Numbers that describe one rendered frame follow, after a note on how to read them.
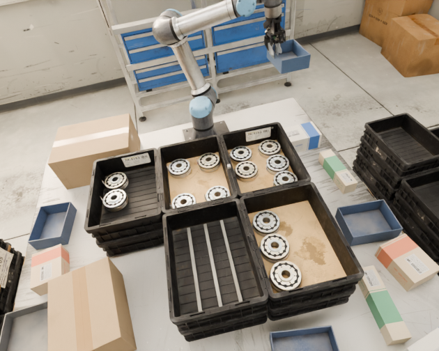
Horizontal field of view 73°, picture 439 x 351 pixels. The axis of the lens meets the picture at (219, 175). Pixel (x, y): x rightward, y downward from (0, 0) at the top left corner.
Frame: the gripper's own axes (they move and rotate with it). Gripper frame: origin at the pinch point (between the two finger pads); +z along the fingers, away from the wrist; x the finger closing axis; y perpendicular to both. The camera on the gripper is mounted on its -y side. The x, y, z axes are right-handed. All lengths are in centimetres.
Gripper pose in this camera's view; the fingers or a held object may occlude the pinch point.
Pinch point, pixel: (274, 55)
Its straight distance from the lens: 163.6
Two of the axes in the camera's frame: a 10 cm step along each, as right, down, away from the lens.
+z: 1.9, 6.5, 7.3
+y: 2.2, 7.0, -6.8
